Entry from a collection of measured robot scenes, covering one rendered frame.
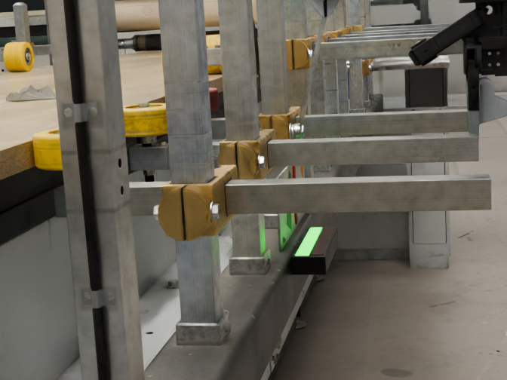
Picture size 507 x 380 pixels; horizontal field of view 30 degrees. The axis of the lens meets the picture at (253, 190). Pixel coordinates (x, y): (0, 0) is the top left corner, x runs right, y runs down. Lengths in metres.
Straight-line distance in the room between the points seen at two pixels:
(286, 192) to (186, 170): 0.10
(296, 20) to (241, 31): 0.50
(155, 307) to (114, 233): 0.70
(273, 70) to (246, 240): 0.31
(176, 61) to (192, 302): 0.23
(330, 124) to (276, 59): 0.13
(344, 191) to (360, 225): 2.98
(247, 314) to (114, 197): 0.40
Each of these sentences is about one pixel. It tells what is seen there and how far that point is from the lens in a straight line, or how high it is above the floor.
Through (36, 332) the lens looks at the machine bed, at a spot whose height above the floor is 0.69.
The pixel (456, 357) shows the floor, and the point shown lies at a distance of 2.87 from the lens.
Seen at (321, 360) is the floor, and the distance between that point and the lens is 2.86.
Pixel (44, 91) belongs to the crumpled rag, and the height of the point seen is 0.91.
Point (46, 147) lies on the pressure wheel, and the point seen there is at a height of 0.90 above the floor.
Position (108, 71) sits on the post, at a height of 0.98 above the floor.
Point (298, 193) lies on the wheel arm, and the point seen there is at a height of 0.84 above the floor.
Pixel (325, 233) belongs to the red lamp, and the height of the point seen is 0.70.
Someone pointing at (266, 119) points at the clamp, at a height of 0.87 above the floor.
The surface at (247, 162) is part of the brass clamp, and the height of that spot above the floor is 0.84.
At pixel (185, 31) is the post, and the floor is 1.00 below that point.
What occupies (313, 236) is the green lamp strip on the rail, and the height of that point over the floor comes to 0.70.
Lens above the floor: 1.01
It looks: 10 degrees down
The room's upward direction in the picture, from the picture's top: 3 degrees counter-clockwise
